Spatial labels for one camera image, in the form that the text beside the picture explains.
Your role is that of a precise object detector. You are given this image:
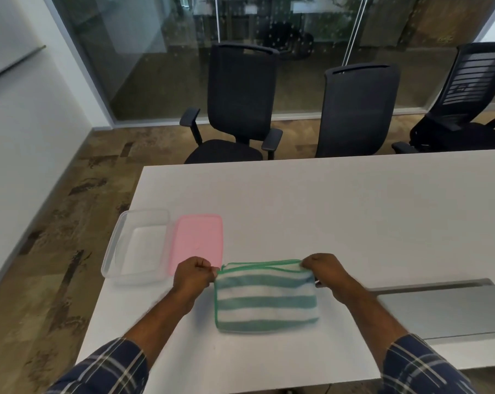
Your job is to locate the person's left hand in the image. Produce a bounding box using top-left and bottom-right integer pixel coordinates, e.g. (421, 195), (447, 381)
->
(172, 256), (220, 303)

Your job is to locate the person's right hand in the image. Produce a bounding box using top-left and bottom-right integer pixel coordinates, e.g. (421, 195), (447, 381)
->
(301, 253), (357, 304)

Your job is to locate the green striped towel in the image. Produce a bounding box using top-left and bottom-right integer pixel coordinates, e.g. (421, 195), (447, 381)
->
(213, 259), (320, 335)

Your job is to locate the person's right forearm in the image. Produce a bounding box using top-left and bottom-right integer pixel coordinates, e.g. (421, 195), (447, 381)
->
(334, 279), (478, 394)

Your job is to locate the person's left forearm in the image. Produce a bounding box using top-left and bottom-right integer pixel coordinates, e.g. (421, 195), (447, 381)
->
(46, 289), (201, 394)

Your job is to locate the pink plastic lid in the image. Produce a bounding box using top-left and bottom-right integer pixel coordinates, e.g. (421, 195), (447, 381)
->
(165, 214), (224, 277)

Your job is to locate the clear plastic container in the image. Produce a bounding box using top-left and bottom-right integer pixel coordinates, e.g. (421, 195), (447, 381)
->
(101, 208), (171, 285)

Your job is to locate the black mesh office chair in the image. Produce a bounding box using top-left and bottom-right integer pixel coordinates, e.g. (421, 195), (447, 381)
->
(315, 62), (401, 158)
(179, 42), (284, 164)

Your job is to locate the black slatted-back office chair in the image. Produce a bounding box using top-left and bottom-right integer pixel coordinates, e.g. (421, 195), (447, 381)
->
(392, 42), (495, 155)

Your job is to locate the grey table cable tray cover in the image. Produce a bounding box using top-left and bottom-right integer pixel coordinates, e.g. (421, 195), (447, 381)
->
(369, 278), (495, 346)

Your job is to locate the glass partition wall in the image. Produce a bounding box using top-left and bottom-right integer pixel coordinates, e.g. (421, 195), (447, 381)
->
(42, 0), (495, 128)

